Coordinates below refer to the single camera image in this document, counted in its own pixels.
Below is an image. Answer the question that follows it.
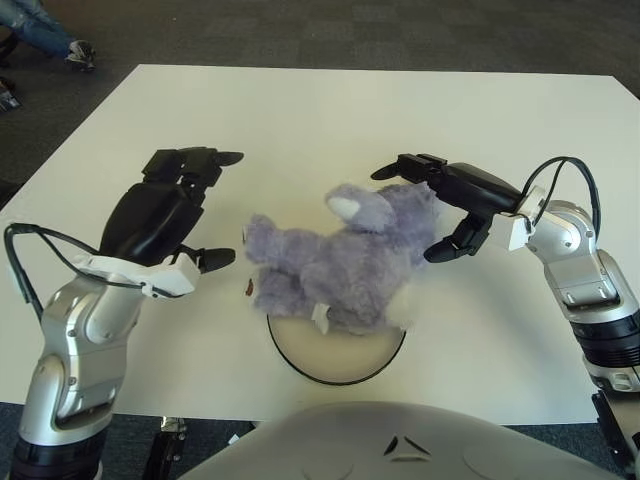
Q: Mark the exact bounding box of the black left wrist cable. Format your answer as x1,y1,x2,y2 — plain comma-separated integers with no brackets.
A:
3,222,146,321

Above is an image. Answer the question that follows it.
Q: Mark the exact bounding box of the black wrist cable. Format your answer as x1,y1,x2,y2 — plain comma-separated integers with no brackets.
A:
3,222,146,321
522,157,601,221

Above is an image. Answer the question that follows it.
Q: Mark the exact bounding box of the black metal frame part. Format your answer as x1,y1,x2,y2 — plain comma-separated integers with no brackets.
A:
144,417,190,480

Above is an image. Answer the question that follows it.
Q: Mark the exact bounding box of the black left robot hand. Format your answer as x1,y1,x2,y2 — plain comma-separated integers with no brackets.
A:
98,146,246,275

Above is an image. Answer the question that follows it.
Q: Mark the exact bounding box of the grey white sneaker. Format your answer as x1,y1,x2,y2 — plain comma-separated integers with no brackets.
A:
64,39,97,71

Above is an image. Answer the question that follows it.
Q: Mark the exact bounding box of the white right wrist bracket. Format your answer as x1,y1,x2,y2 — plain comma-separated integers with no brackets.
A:
507,184,549,254

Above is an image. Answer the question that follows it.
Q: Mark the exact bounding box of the white plate with black rim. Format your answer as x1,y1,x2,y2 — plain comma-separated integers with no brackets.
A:
265,314,407,386

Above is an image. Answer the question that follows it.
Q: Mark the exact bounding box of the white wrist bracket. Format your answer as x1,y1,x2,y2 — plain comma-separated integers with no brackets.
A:
507,184,549,254
74,252,201,301

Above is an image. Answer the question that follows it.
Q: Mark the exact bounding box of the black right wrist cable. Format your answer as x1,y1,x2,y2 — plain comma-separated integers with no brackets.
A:
522,157,601,221

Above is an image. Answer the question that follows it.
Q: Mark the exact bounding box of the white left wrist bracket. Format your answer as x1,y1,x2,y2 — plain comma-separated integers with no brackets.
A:
74,252,201,301

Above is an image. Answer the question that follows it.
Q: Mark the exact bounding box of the small blue packet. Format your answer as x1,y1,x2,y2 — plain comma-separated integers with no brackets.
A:
0,82,24,112

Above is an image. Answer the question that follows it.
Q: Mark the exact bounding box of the person leg in blue jeans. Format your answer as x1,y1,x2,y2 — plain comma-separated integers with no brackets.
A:
0,0,74,59

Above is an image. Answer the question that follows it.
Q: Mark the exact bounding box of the purple plush bunny doll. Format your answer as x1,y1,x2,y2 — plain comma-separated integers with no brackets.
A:
241,182,444,336

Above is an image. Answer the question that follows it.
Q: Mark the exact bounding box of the grey robot torso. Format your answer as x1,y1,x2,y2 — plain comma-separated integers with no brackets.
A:
174,399,626,480

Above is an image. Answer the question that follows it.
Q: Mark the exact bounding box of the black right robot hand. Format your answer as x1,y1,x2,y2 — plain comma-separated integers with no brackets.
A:
370,152,524,265

